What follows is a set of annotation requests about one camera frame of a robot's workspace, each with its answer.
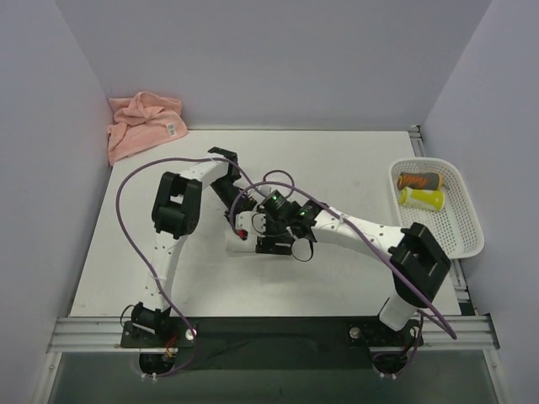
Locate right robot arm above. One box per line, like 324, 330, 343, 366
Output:
259, 190, 451, 345

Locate pink towel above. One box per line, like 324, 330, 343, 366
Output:
107, 92, 189, 166

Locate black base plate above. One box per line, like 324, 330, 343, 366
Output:
138, 329, 422, 374

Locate white towel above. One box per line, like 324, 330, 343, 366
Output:
225, 229, 257, 253

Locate aluminium front rail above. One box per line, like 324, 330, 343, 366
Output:
48, 316, 500, 354

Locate white perforated plastic basket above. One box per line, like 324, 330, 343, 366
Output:
388, 157, 485, 259

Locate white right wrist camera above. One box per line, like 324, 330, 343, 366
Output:
236, 211, 266, 241

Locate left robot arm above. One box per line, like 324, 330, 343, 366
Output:
130, 147, 255, 347

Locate rolled yellow towel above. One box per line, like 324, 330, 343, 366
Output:
398, 187, 445, 211

